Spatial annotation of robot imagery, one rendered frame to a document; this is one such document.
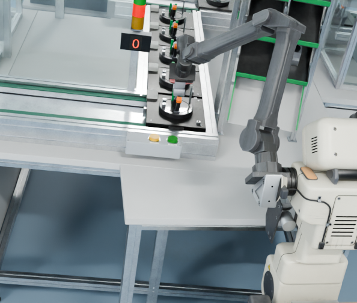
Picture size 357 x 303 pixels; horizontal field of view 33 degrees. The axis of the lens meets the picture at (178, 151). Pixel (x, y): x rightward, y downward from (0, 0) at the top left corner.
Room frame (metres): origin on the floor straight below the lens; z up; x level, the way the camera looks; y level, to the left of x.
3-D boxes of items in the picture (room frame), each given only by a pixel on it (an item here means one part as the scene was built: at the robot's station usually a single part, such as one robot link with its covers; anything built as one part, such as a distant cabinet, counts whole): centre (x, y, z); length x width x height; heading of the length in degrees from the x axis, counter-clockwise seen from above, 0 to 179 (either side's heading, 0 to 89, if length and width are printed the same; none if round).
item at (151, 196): (1.99, -0.22, 0.84); 0.90 x 0.70 x 0.03; 103
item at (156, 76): (2.39, 0.07, 1.01); 0.24 x 0.24 x 0.13; 7
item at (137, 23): (2.23, 0.24, 1.28); 0.05 x 0.05 x 0.05
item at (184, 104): (2.13, 0.04, 0.98); 0.14 x 0.14 x 0.02
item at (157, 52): (2.63, 0.10, 1.01); 0.24 x 0.24 x 0.13; 7
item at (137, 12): (2.23, 0.24, 1.33); 0.05 x 0.05 x 0.05
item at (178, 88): (2.14, 0.04, 1.09); 0.08 x 0.04 x 0.07; 7
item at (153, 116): (2.13, 0.04, 0.96); 0.24 x 0.24 x 0.02; 7
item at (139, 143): (1.91, 0.10, 0.93); 0.21 x 0.07 x 0.06; 97
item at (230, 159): (2.57, 0.09, 0.84); 1.50 x 1.41 x 0.03; 97
